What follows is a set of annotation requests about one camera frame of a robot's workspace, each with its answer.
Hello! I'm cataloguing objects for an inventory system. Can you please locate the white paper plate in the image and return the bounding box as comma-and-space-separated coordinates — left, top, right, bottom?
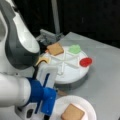
49, 95, 97, 120

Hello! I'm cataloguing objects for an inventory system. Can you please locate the green lettuce piece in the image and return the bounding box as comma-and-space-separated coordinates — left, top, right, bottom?
68, 45, 81, 54

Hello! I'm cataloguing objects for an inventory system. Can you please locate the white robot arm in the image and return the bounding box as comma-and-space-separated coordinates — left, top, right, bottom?
0, 0, 58, 120

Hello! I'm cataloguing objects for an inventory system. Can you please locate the grey metal frame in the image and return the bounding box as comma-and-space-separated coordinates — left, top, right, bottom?
34, 0, 64, 46

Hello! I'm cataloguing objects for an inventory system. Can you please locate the red tomato slice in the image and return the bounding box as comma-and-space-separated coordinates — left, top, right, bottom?
79, 57, 92, 67

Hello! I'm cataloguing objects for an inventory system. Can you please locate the yellow cheese slice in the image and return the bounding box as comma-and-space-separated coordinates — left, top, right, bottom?
38, 57, 50, 63

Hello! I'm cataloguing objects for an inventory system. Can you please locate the toast bread slice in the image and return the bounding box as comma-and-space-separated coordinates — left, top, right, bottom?
47, 43, 64, 56
61, 104, 85, 120

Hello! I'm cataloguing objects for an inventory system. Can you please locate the white round divided tray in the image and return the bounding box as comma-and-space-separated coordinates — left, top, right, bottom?
39, 45, 92, 86

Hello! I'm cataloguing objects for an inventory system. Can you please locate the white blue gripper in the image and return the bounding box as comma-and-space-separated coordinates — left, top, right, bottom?
27, 64, 58, 116

